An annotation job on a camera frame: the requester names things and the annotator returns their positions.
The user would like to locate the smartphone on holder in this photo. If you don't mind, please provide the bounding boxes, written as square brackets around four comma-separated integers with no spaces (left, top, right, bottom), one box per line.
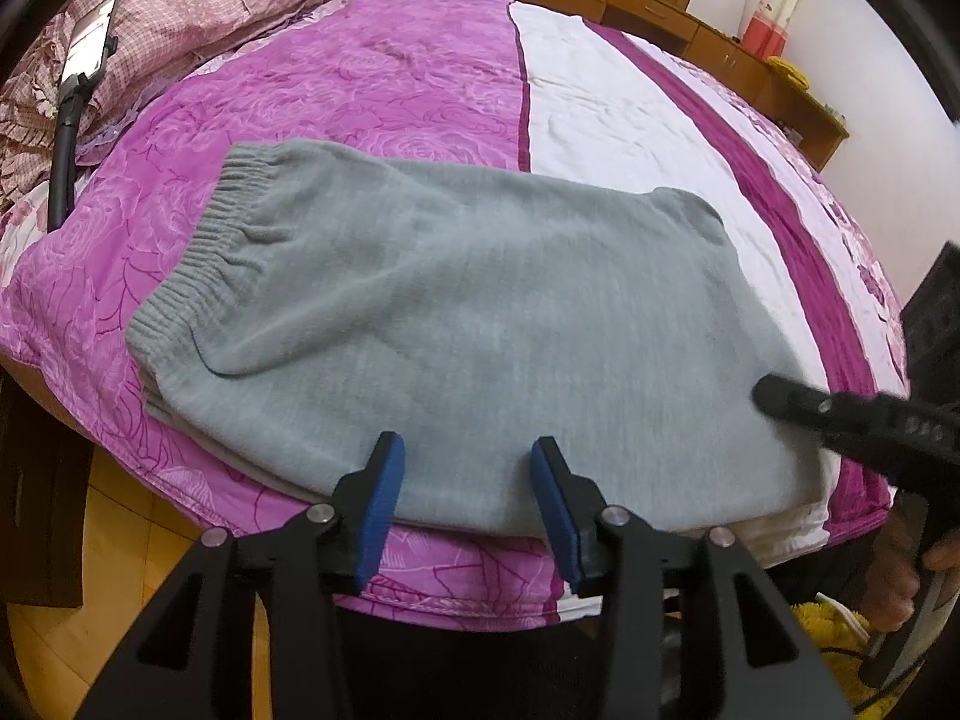
[62,0,122,85]

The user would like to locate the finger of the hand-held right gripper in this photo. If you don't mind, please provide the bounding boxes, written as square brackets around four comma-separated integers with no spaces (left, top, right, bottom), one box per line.
[752,371,878,460]

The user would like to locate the dark bedside cabinet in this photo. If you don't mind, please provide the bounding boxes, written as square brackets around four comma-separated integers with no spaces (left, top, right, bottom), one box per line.
[0,371,96,610]

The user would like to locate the purple striped bed blanket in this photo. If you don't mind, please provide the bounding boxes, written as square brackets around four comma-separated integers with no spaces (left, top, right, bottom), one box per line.
[0,0,914,627]

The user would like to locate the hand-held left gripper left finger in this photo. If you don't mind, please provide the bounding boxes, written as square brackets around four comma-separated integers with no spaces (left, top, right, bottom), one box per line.
[75,431,407,720]

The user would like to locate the person's right hand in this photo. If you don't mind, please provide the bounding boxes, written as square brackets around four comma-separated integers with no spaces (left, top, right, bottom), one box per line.
[861,499,960,635]

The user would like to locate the grey pants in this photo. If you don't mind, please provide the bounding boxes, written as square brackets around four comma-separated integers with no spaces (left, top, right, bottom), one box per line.
[124,139,835,542]

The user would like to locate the yellow cloth on cabinet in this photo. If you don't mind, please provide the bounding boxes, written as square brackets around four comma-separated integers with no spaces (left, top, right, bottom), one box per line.
[765,56,812,92]

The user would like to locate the white cable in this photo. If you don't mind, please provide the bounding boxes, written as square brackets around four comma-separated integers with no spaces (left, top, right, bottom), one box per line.
[814,591,872,640]

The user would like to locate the yellow fluffy cloth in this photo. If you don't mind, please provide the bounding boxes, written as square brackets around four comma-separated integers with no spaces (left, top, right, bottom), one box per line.
[793,600,875,650]

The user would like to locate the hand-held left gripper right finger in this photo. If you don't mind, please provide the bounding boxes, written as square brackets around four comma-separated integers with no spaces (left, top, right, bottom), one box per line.
[529,435,852,720]

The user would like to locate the pink checked pillow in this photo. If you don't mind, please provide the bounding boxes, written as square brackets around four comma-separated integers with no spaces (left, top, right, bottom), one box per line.
[0,0,347,192]

